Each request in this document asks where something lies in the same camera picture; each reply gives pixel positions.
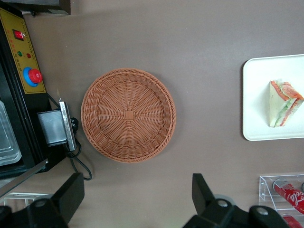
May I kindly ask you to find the red emergency stop button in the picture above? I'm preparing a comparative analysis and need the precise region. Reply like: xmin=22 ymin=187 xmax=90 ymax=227
xmin=23 ymin=66 xmax=43 ymax=87

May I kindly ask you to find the black sealing machine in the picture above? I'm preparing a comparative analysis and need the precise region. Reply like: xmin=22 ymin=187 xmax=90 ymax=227
xmin=0 ymin=7 xmax=79 ymax=198

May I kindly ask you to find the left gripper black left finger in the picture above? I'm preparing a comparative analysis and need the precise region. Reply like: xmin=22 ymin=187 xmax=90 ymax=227
xmin=0 ymin=172 xmax=86 ymax=228

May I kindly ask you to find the black machine power cable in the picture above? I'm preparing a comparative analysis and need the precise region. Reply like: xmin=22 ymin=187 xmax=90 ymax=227
xmin=63 ymin=116 xmax=93 ymax=181

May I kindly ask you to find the round brown wicker basket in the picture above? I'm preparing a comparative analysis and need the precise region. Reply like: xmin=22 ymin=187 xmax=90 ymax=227
xmin=80 ymin=68 xmax=177 ymax=164

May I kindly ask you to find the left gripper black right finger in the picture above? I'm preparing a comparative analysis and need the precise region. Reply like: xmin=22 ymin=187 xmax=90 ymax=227
xmin=182 ymin=173 xmax=289 ymax=228

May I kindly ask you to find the clear acrylic bottle rack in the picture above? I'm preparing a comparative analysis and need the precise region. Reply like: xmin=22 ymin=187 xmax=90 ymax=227
xmin=258 ymin=174 xmax=304 ymax=228

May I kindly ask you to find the clear plastic container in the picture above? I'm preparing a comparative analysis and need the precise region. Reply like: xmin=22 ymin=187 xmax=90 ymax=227
xmin=0 ymin=99 xmax=22 ymax=166

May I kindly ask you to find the red cola bottle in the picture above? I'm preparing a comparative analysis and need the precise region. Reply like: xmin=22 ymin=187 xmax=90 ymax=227
xmin=282 ymin=213 xmax=304 ymax=228
xmin=273 ymin=179 xmax=304 ymax=214

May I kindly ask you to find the dark metal plate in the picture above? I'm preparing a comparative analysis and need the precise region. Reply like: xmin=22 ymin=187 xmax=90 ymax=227
xmin=0 ymin=0 xmax=71 ymax=15

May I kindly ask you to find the triangular sandwich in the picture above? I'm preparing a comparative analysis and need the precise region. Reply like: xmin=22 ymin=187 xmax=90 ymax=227
xmin=268 ymin=79 xmax=304 ymax=128

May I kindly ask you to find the beige plastic tray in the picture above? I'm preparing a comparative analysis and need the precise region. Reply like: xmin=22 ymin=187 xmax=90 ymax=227
xmin=242 ymin=54 xmax=304 ymax=142

